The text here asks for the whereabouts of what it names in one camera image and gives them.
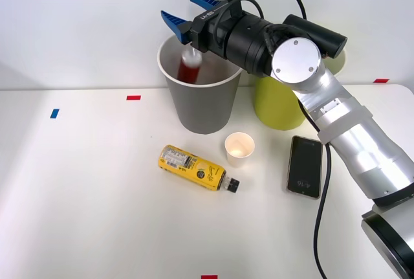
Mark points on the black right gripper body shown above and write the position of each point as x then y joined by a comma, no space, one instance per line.
205,31

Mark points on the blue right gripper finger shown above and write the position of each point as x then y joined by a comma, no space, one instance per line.
205,2
178,25

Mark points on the red drink can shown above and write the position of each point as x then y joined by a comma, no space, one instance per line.
189,67

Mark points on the silver and black right arm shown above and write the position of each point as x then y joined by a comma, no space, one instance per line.
343,114

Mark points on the grey plastic waste bin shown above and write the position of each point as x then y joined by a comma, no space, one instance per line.
200,107

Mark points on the yellow-green plastic waste bin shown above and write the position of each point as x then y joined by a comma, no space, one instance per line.
275,107

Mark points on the white paper cup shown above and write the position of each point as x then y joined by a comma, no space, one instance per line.
238,154

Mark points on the yellow plastic bottle black cap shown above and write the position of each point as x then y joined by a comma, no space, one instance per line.
191,167

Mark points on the black smartphone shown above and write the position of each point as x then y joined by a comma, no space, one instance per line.
304,167

